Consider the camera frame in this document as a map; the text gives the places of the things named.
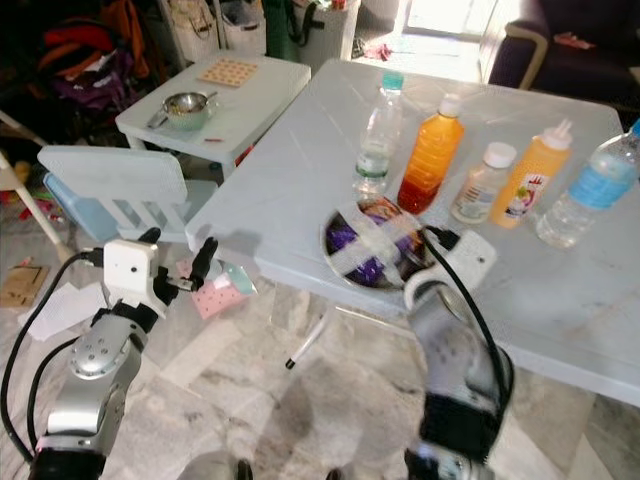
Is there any pink dotted card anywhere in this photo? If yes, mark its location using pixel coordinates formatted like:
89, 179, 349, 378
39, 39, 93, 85
182, 262, 257, 320

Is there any pale blue child chair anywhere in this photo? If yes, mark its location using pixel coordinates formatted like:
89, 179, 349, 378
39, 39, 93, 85
37, 146, 221, 253

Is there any purple snack packet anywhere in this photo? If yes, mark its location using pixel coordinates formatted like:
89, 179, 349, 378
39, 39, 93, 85
332, 203, 416, 283

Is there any round metal plate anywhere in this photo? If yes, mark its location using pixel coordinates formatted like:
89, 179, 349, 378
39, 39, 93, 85
322, 194, 439, 292

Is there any small clear bottle white cap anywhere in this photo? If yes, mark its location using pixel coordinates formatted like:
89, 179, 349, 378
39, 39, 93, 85
449, 141, 519, 226

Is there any orange juice bottle white cap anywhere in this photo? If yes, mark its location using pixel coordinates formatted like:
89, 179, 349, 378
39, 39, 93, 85
396, 93, 467, 215

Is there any white paper sheet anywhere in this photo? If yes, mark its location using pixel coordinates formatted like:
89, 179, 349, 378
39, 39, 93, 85
24, 283, 98, 342

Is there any large pale blue table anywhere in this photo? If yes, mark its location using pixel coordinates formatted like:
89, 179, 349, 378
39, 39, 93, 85
184, 59, 640, 409

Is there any small metal pot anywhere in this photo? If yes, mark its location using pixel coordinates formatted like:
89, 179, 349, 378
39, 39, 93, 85
146, 89, 220, 132

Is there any teal cap water bottle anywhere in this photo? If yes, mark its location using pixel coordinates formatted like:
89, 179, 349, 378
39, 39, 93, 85
352, 70, 407, 197

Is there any brown cardboard piece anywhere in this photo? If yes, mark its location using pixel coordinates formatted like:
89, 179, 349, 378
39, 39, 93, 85
0, 264, 52, 310

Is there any white slanted pole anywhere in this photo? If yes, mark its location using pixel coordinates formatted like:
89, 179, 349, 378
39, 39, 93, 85
0, 112, 29, 223

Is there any orange squeeze bottle white nozzle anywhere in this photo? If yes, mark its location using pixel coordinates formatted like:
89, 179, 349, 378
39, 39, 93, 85
489, 118, 574, 229

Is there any small white table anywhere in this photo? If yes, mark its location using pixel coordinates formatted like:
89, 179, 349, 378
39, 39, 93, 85
114, 52, 312, 183

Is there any tan grid board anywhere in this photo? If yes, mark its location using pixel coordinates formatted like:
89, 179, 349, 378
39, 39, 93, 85
196, 56, 259, 89

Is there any red and purple backpack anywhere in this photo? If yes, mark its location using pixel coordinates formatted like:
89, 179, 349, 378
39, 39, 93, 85
38, 3, 153, 113

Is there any blue label water bottle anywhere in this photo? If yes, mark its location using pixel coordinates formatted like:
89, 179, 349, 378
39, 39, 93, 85
534, 120, 640, 250

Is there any white tote bag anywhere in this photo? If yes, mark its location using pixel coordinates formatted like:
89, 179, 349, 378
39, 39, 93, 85
164, 0, 222, 67

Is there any dark armchair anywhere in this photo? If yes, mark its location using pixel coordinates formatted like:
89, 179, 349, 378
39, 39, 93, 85
487, 0, 640, 103

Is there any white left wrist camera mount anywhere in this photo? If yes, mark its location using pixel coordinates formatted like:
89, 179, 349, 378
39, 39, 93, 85
104, 239, 162, 307

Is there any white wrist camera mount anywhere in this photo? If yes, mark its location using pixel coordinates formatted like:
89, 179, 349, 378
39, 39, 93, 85
104, 239, 162, 307
432, 232, 500, 293

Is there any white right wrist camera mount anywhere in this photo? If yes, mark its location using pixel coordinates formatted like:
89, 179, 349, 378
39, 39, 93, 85
432, 232, 500, 293

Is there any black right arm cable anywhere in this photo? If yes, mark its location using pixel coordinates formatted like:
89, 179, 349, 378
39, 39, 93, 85
420, 226, 518, 401

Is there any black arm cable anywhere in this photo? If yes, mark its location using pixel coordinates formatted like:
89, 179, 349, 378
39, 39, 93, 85
420, 226, 518, 401
1, 249, 109, 463

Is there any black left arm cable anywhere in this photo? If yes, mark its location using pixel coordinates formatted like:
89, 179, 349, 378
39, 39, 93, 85
1, 249, 109, 463

